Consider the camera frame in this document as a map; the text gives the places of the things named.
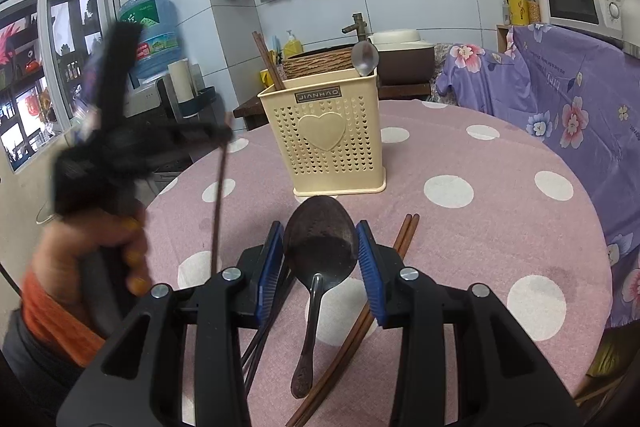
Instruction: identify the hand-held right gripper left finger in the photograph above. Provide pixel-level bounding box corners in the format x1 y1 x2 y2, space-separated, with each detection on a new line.
57 221 286 427

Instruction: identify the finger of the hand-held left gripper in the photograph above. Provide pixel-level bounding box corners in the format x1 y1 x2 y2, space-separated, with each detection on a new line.
79 21 143 144
120 119 234 168

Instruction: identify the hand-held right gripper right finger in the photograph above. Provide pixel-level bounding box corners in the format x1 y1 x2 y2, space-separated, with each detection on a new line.
354 219 583 427

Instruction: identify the brown handled metal spoon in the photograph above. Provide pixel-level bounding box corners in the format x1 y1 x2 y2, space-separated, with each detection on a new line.
283 195 359 400

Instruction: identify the cream plastic utensil holder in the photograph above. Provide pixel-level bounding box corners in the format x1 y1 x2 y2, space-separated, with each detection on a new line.
256 71 388 198

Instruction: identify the plain metal spoon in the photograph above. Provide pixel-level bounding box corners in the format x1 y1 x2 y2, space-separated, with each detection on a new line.
351 41 380 78

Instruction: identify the person's left forearm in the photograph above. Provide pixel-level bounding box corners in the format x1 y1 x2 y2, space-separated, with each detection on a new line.
17 267 108 370

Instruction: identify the person's left hand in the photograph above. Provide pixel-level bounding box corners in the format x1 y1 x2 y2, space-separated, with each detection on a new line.
31 216 152 303

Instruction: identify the teal cup holder tray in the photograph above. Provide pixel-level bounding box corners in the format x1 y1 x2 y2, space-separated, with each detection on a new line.
165 86 221 118

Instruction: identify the white paper cup stack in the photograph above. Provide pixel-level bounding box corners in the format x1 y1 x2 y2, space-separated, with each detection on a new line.
167 59 193 102

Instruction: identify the blue water jug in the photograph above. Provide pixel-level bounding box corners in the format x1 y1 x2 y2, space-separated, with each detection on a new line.
117 0 182 80

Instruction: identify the dark wooden side table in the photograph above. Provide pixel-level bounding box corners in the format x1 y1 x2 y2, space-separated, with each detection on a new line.
232 82 433 132

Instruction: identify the white framed window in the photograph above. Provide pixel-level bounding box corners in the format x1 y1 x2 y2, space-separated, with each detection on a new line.
0 0 121 172

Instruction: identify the pink polka dot tablecloth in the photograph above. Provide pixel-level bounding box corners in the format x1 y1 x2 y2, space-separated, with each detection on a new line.
145 99 613 427

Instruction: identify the dark wooden display shelf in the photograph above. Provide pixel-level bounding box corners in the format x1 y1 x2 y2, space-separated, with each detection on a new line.
0 19 51 158

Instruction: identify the yellow soap bottle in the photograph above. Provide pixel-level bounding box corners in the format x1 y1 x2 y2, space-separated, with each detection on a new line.
283 30 304 58

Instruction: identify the woven basket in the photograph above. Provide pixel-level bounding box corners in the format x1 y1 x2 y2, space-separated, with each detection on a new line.
282 46 361 80

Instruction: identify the bronze faucet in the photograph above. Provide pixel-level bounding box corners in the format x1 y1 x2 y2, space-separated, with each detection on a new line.
341 13 371 42

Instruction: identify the person's dark clothing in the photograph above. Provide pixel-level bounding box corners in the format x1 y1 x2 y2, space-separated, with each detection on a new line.
0 307 88 427

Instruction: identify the brown pot with cream lid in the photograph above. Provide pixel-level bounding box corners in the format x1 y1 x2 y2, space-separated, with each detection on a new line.
367 28 436 85

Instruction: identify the purple floral cloth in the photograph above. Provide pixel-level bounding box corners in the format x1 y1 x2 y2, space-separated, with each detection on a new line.
435 23 640 333

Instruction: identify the light wooden crate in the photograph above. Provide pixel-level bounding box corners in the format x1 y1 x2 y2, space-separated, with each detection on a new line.
496 24 516 52

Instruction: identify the white kettle with chrome handle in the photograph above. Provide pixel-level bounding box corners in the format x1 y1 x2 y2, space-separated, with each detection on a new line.
620 0 640 55

